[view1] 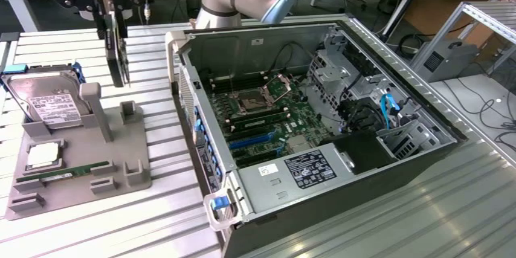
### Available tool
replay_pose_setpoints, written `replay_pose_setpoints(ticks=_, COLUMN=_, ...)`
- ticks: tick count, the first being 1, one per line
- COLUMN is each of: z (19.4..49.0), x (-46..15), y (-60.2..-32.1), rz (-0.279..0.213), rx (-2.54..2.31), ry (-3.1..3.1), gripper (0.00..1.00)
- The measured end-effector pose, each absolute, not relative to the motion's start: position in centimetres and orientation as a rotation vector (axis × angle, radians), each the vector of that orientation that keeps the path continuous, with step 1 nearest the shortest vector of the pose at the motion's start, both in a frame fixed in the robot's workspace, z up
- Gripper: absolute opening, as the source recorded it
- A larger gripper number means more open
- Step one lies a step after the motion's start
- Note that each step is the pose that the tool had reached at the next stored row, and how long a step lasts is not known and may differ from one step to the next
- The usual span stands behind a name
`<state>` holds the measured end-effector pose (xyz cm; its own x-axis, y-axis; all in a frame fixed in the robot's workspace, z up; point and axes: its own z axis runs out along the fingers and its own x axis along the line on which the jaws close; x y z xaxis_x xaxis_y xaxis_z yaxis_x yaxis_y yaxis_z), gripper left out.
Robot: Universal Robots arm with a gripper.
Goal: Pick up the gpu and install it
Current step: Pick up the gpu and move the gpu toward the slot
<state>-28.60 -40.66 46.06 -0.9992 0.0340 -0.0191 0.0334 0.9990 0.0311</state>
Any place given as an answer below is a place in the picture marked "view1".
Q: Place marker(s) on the blue expansion slot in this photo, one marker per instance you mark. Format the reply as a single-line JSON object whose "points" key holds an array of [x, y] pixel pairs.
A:
{"points": [[252, 140]]}

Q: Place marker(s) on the silver CPU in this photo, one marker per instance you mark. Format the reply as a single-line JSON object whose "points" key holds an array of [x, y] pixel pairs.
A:
{"points": [[43, 153]]}

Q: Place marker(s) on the grey parts rack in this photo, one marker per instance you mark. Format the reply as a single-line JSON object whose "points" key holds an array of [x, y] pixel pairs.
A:
{"points": [[72, 149]]}

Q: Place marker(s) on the black RAM slot bank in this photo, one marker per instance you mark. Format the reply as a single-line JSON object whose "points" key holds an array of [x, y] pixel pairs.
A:
{"points": [[238, 84], [258, 122]]}

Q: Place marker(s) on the black expansion slot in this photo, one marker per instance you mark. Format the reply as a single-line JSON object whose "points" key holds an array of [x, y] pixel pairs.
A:
{"points": [[258, 156]]}

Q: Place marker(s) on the green motherboard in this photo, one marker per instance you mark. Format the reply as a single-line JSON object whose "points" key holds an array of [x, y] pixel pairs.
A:
{"points": [[310, 116]]}

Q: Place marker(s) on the silver disk bay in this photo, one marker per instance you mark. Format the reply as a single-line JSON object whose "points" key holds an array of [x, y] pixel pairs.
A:
{"points": [[411, 140]]}

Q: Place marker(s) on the loose green RAM stick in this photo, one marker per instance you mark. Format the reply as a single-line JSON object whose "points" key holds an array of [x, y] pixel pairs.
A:
{"points": [[64, 172]]}

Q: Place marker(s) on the hard disk in blue caddy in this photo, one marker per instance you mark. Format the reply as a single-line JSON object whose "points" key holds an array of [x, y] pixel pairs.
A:
{"points": [[44, 104]]}

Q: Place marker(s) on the black plastic shroud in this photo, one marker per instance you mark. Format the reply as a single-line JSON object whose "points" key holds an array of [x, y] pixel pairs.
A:
{"points": [[363, 152]]}

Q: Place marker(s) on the thin locking lever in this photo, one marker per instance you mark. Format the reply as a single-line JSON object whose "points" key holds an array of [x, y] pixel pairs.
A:
{"points": [[232, 84]]}

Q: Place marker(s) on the black pole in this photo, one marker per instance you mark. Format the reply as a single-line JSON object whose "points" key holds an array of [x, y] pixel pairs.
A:
{"points": [[407, 1]]}

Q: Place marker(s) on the aluminium frame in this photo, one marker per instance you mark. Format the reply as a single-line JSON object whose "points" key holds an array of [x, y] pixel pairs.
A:
{"points": [[492, 10]]}

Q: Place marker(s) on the metal socket cover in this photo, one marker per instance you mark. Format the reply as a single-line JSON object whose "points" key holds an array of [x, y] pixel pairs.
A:
{"points": [[278, 87]]}

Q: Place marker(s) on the installed green RAM stick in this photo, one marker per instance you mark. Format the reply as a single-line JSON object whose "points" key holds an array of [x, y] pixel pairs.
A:
{"points": [[262, 120]]}

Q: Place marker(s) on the open PC case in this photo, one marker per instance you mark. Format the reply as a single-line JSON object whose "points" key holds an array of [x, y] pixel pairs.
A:
{"points": [[363, 194]]}

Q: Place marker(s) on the grey cabinet box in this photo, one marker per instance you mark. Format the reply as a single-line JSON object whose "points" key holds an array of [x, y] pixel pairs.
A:
{"points": [[451, 58]]}

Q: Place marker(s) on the silver chipset heat sink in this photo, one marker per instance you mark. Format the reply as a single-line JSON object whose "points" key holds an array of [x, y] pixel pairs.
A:
{"points": [[299, 143]]}

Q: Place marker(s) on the silver power supply with label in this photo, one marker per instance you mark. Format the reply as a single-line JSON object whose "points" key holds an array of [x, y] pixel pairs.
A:
{"points": [[282, 185]]}

